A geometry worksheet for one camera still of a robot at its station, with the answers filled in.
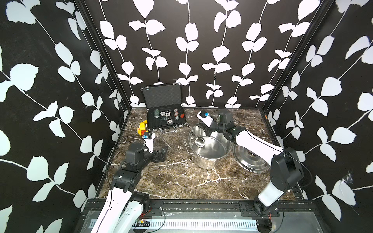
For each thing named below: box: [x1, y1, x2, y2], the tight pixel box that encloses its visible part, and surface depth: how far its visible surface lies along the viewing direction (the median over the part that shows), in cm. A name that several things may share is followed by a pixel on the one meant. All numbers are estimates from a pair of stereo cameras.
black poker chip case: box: [140, 83, 187, 134], surface depth 113 cm
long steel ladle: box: [194, 127, 206, 148], surface depth 98 cm
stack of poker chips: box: [153, 108, 160, 118], surface depth 115 cm
